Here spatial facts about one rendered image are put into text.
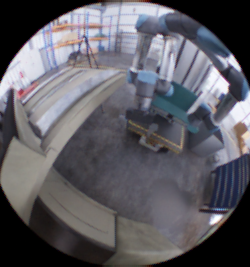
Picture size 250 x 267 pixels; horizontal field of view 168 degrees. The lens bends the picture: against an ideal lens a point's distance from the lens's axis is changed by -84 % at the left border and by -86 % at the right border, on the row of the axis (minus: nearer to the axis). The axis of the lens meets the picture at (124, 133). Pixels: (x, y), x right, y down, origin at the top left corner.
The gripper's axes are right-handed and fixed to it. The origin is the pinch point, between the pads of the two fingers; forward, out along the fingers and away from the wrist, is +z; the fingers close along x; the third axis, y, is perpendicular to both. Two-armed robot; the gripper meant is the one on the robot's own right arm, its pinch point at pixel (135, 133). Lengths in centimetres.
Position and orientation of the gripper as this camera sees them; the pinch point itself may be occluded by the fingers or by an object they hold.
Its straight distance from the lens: 46.4
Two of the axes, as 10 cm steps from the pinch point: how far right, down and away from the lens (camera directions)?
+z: -1.1, 8.1, 5.8
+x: -9.5, -2.6, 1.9
